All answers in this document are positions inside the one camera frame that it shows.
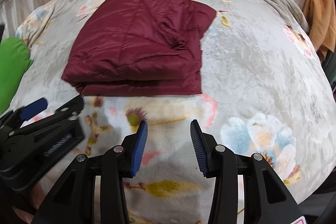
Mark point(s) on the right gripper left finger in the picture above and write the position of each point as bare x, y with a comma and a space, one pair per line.
72, 198

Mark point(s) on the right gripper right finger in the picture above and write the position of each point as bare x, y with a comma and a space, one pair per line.
266, 198

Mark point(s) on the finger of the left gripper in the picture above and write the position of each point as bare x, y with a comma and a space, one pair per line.
69, 112
33, 109

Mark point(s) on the maroon quilted puffer jacket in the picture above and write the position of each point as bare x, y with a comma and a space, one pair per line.
140, 48

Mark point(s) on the green fabric pouch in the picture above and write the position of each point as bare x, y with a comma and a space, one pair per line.
15, 61

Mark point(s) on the floral fleece blanket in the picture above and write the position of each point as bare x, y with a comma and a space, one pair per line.
263, 90

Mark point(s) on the silver satin curtain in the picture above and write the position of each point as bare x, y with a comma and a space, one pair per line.
14, 12

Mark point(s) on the orange brown cloth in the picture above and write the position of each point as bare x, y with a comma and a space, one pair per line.
320, 15

